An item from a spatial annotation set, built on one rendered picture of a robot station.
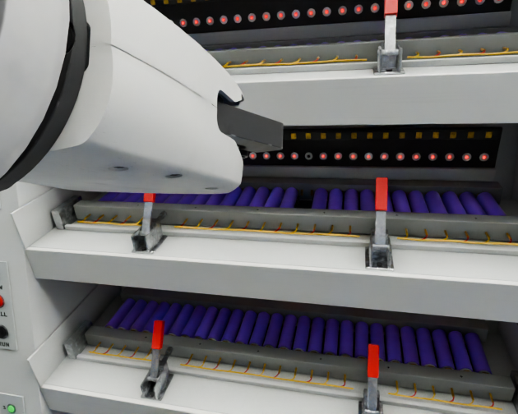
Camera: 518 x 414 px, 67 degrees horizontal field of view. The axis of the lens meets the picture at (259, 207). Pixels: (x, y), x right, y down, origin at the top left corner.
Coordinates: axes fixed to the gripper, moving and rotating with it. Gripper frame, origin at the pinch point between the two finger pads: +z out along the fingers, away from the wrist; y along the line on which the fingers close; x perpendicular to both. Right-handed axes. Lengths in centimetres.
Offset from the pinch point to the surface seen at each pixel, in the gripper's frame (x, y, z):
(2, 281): -13.2, -34.0, 18.9
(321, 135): 7.8, 5.0, 31.4
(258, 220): -4.1, -1.8, 24.4
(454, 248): -6.2, 20.0, 22.8
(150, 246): -7.6, -13.3, 19.2
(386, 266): -8.2, 13.0, 19.5
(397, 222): -3.7, 14.4, 24.3
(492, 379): -21.5, 25.7, 28.9
